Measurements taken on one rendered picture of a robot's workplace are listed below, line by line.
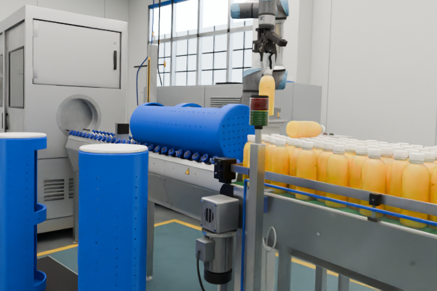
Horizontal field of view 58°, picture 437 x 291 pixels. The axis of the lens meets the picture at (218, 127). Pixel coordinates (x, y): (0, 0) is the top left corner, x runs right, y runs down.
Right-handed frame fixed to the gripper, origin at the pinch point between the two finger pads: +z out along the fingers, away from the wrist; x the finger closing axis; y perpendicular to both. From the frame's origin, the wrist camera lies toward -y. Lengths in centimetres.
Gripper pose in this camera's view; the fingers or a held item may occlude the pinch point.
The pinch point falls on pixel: (267, 71)
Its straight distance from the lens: 177.0
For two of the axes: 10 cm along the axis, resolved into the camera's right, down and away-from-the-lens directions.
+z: -0.4, 10.0, 0.5
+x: -7.7, 0.0, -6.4
